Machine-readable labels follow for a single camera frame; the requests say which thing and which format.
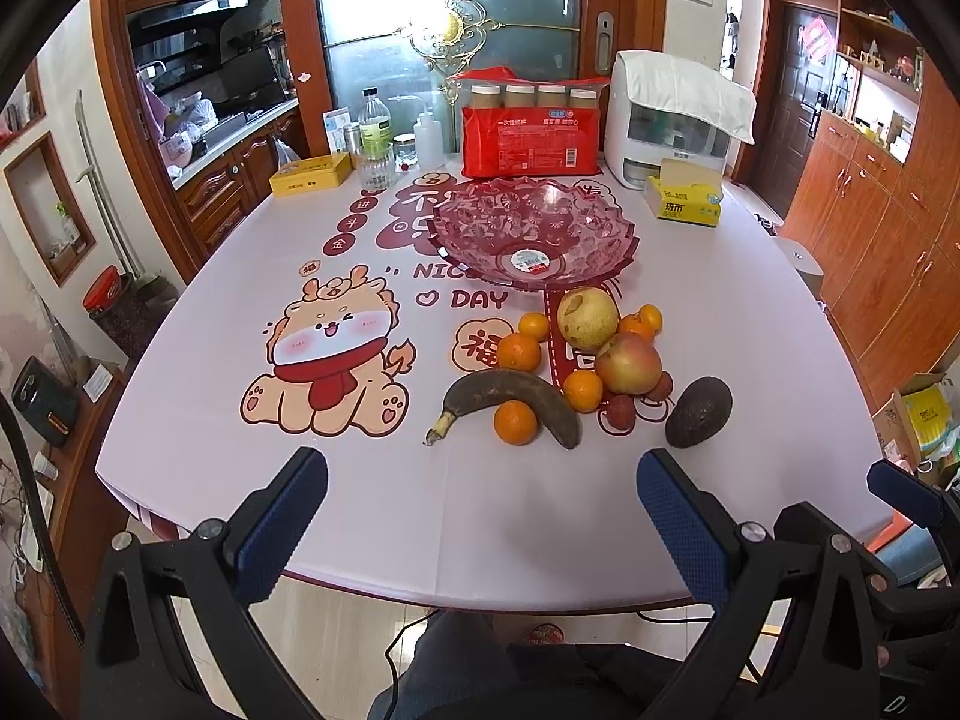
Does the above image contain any dark avocado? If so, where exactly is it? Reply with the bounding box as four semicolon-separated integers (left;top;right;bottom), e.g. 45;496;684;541
665;377;734;449

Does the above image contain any red lychee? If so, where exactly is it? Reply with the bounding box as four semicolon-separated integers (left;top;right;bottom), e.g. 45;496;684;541
605;395;636;434
644;371;674;403

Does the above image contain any red yellow apple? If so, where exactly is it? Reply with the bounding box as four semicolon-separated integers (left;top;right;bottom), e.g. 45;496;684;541
594;332;662;395

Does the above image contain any mandarin orange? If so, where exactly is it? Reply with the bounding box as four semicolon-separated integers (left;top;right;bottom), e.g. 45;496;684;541
496;333;542;372
493;400;540;445

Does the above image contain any small mandarin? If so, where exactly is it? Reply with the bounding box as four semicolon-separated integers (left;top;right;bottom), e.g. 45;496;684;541
638;304;664;335
517;312;550;343

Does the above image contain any yellow speckled pear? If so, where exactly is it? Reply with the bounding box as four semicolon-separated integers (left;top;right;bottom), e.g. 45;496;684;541
556;286;620;353

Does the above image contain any overripe brown banana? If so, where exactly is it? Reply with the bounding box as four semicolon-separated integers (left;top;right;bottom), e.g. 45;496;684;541
423;369;583;450

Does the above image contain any printed white tablecloth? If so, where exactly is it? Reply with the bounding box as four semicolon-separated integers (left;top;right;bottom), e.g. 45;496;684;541
96;169;890;613

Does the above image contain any yellow tissue box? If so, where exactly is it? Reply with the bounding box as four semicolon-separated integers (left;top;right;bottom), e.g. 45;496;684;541
643;158;722;227

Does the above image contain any pink glass fruit bowl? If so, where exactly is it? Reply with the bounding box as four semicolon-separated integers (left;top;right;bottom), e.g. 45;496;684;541
428;177;640;293

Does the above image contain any yellow tin box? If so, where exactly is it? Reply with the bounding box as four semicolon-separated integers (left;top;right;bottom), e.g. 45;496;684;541
270;151;353;197

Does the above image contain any small glass jar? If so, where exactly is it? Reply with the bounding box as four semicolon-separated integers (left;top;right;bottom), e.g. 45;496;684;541
392;132;418;172

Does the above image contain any white squeeze bottle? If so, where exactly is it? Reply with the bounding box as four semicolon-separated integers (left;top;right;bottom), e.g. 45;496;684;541
413;110;444;172

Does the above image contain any white countertop appliance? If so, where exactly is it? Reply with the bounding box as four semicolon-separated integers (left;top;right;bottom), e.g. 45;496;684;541
604;59;737;188

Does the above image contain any red paper cup package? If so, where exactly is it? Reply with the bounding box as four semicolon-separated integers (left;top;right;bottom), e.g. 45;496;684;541
454;67;610;179

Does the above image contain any white cloth on appliance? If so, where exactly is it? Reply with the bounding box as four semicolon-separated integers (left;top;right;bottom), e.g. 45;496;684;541
615;50;757;145

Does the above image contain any black cable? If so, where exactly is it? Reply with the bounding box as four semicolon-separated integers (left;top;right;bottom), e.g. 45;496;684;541
0;388;86;650

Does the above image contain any wooden cabinet wall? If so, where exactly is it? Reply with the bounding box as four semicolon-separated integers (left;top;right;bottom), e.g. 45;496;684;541
782;0;958;408

